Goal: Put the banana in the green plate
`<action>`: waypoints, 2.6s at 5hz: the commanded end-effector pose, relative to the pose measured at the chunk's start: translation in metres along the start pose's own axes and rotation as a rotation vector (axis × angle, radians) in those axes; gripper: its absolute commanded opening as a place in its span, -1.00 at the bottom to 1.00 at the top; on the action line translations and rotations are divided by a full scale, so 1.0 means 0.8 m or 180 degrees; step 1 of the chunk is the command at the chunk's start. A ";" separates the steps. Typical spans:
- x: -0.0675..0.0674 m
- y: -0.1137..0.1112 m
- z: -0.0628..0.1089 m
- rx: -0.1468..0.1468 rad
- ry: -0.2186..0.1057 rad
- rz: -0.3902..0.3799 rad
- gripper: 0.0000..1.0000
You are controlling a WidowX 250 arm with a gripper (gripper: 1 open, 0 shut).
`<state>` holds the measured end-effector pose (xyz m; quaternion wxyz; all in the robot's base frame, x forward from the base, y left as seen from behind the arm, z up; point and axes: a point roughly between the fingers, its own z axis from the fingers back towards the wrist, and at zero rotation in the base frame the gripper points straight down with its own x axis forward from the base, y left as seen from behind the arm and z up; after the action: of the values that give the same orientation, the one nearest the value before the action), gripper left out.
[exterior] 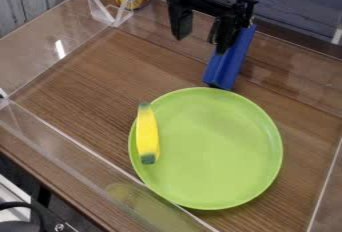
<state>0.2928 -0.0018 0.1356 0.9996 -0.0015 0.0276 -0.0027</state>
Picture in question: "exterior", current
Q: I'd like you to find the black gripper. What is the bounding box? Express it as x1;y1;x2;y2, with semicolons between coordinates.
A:
167;0;258;55

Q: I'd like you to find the yellow toy banana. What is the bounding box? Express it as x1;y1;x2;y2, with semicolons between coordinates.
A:
136;103;160;164

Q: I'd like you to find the green round plate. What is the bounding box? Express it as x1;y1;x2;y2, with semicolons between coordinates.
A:
128;87;283;210

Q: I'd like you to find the blue plastic block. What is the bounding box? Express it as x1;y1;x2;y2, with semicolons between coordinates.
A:
203;24;257;90

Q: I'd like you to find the black device under table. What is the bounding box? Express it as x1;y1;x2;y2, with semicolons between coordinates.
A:
0;184;104;232

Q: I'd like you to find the clear acrylic enclosure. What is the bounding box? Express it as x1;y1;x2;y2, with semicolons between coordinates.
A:
0;0;342;232

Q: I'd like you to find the black cable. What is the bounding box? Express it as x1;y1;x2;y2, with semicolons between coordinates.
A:
0;201;47;232

